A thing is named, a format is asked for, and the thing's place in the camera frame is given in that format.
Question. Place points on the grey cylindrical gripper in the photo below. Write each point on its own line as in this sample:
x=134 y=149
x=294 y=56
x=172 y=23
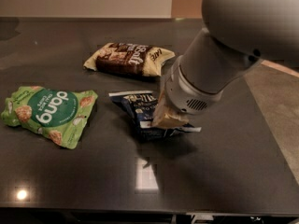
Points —
x=183 y=93

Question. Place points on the blue kettle chip bag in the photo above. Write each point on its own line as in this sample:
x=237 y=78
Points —
x=140 y=106

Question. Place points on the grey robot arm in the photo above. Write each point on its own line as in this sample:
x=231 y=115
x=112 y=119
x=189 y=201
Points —
x=236 y=35

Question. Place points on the brown chip bag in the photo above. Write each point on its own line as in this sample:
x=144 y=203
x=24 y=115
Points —
x=129 y=59

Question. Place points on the green dang chip bag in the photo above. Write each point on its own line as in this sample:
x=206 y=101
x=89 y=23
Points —
x=59 y=116

